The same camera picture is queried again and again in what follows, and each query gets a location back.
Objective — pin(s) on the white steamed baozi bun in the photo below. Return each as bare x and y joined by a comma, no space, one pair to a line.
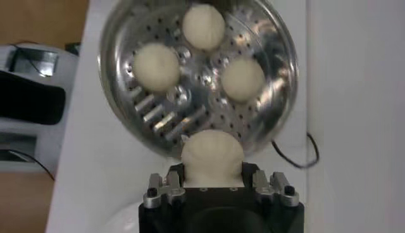
242,79
204,27
212,155
156,66

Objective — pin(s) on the grey black device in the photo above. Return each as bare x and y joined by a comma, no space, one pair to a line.
47,145

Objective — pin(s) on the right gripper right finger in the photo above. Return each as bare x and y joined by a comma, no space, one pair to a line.
278,190

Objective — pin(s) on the perforated stainless steamer basket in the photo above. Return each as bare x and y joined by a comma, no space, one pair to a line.
177,117

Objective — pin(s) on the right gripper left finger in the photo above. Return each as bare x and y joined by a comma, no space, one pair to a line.
155,190

